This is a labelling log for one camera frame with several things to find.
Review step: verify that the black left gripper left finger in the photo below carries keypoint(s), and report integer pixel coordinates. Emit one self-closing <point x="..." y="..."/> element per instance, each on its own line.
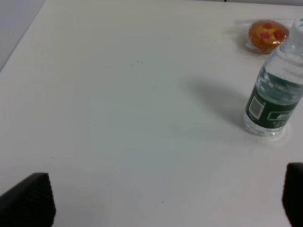
<point x="30" y="203"/>

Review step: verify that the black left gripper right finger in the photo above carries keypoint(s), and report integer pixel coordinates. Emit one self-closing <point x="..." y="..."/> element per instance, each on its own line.
<point x="292" y="198"/>

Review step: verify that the green label water bottle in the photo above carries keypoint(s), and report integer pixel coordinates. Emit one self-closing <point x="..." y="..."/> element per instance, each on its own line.
<point x="279" y="86"/>

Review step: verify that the wrapped muffin with red topping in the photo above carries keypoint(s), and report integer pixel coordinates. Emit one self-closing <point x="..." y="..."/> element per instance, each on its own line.
<point x="263" y="36"/>

